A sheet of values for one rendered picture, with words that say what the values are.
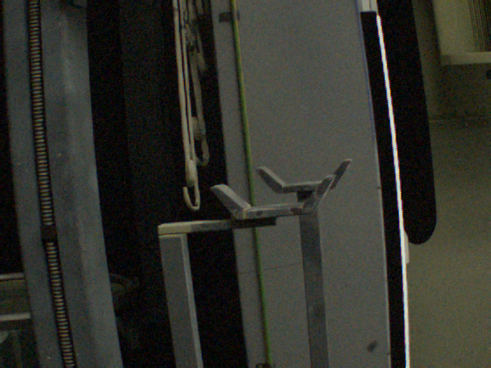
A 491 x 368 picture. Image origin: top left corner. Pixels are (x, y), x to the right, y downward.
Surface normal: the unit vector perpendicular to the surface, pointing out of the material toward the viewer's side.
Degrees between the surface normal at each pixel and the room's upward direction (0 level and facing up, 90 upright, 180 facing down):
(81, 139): 90
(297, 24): 90
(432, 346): 57
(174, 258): 90
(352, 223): 90
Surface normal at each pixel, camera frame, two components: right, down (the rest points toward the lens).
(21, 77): -0.15, 0.07
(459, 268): -0.18, -0.48
